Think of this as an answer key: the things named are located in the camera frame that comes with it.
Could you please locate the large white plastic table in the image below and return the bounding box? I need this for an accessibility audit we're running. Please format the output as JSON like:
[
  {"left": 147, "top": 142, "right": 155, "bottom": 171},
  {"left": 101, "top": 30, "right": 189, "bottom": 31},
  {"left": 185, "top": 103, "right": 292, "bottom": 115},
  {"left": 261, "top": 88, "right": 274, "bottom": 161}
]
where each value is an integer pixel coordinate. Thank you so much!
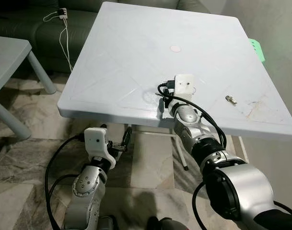
[{"left": 57, "top": 1, "right": 292, "bottom": 172}]

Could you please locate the dark left robot foot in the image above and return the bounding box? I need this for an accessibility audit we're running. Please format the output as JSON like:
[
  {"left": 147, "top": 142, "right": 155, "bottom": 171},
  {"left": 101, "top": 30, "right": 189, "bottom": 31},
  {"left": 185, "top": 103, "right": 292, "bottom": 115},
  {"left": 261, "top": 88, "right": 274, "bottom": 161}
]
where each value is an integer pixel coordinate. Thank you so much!
[{"left": 147, "top": 217, "right": 160, "bottom": 230}]

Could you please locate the dark robot foot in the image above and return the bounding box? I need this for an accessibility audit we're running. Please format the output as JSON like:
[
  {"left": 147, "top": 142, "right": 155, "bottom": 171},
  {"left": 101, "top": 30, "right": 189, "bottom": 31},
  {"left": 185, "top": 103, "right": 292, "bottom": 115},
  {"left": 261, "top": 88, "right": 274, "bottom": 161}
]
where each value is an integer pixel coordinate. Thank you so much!
[
  {"left": 147, "top": 217, "right": 160, "bottom": 230},
  {"left": 160, "top": 218, "right": 185, "bottom": 230}
]

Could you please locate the dark right robot foot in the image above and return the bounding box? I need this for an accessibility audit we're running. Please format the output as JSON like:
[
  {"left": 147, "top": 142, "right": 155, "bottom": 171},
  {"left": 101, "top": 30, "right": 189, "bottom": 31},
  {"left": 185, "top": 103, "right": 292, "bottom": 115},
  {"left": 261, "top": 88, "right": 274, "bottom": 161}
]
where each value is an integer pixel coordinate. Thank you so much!
[{"left": 160, "top": 218, "right": 185, "bottom": 230}]

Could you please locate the small grey side table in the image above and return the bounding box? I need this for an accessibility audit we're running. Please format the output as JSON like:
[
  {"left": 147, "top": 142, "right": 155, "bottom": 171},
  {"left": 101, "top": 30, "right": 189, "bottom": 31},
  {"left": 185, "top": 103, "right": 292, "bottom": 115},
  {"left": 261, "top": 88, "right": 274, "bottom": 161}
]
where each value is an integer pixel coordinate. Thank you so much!
[{"left": 0, "top": 36, "right": 58, "bottom": 140}]

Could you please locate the green plastic chair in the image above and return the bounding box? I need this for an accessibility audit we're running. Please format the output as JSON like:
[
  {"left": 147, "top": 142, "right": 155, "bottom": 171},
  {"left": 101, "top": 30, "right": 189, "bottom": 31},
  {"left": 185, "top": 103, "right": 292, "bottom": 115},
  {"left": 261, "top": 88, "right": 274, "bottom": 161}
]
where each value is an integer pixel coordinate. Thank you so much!
[{"left": 248, "top": 38, "right": 266, "bottom": 63}]

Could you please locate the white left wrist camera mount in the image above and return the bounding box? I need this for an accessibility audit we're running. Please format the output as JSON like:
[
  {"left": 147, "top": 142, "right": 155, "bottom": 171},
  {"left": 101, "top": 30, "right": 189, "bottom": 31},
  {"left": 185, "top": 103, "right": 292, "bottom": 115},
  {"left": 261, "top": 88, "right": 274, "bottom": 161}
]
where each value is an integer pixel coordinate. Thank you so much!
[{"left": 83, "top": 127, "right": 117, "bottom": 169}]

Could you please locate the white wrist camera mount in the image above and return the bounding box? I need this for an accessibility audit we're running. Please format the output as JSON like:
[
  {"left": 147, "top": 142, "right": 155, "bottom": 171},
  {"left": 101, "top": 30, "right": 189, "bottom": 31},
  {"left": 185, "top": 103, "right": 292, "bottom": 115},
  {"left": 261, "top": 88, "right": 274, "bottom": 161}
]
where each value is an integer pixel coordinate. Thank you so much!
[
  {"left": 83, "top": 127, "right": 117, "bottom": 169},
  {"left": 159, "top": 73, "right": 197, "bottom": 120}
]

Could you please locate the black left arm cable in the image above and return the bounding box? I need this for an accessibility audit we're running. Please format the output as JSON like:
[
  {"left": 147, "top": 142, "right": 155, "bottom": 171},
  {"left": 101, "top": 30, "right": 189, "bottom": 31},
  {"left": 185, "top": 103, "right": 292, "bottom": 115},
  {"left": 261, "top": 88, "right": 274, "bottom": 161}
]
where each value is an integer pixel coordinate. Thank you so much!
[{"left": 44, "top": 134, "right": 103, "bottom": 230}]

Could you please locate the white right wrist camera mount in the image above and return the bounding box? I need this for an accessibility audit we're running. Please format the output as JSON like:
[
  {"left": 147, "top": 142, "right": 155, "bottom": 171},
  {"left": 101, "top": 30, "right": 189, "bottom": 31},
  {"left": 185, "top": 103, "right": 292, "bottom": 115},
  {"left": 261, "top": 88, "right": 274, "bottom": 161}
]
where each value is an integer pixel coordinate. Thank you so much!
[{"left": 159, "top": 73, "right": 197, "bottom": 120}]

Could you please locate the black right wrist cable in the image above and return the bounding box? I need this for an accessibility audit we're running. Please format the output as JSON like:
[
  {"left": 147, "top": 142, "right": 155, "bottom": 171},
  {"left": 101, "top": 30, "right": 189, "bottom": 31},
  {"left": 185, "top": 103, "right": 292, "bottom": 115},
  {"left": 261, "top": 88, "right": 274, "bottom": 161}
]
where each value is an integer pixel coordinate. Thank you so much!
[{"left": 158, "top": 80, "right": 228, "bottom": 150}]

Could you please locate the black right elbow cable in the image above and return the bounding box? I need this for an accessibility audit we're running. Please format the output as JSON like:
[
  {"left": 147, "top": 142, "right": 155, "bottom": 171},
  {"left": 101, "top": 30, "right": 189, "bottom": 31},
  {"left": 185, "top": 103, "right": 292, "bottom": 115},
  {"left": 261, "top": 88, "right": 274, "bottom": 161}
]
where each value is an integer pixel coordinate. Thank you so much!
[{"left": 191, "top": 181, "right": 209, "bottom": 230}]

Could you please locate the thin white charger cable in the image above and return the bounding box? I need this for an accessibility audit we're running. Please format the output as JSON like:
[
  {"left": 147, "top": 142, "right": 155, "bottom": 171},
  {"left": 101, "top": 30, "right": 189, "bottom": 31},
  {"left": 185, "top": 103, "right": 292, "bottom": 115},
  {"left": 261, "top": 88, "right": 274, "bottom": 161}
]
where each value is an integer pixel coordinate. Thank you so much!
[{"left": 43, "top": 11, "right": 74, "bottom": 72}]

